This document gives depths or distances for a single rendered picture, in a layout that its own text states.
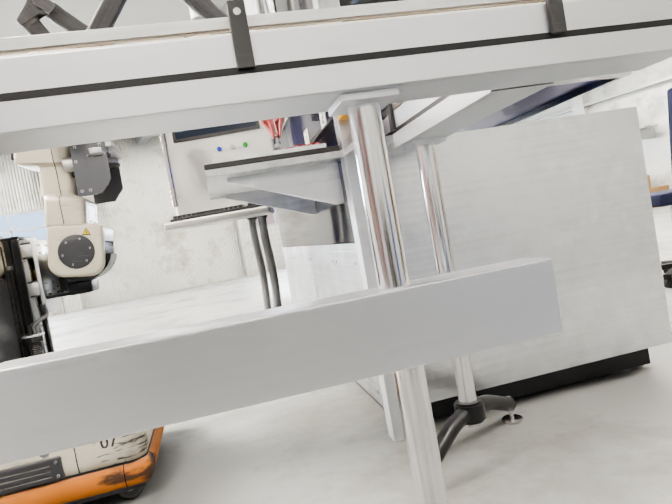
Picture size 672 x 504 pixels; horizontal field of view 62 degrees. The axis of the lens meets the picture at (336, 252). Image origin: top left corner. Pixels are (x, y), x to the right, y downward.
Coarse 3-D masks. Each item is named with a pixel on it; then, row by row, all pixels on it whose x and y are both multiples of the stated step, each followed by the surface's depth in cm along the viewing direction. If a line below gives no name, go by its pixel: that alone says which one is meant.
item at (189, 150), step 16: (208, 128) 254; (224, 128) 254; (240, 128) 254; (256, 128) 254; (176, 144) 254; (192, 144) 254; (208, 144) 254; (224, 144) 254; (240, 144) 254; (256, 144) 255; (272, 144) 255; (176, 160) 254; (192, 160) 254; (208, 160) 254; (176, 176) 254; (192, 176) 255; (176, 192) 255; (192, 192) 255; (208, 192) 255; (176, 208) 255; (192, 208) 255; (208, 208) 255
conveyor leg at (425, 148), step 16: (416, 144) 142; (432, 144) 145; (432, 160) 144; (432, 176) 144; (432, 192) 145; (432, 208) 145; (432, 224) 146; (432, 240) 147; (448, 240) 146; (448, 256) 145; (448, 272) 145; (464, 368) 146; (464, 384) 147; (464, 400) 147
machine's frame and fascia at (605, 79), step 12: (252, 0) 291; (264, 0) 254; (252, 12) 300; (624, 72) 181; (552, 84) 176; (600, 84) 194; (564, 96) 213; (576, 96) 207; (540, 108) 230; (516, 120) 248; (324, 132) 189
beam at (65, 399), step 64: (256, 320) 78; (320, 320) 80; (384, 320) 81; (448, 320) 84; (512, 320) 86; (0, 384) 71; (64, 384) 73; (128, 384) 74; (192, 384) 76; (256, 384) 78; (320, 384) 80; (0, 448) 71; (64, 448) 73
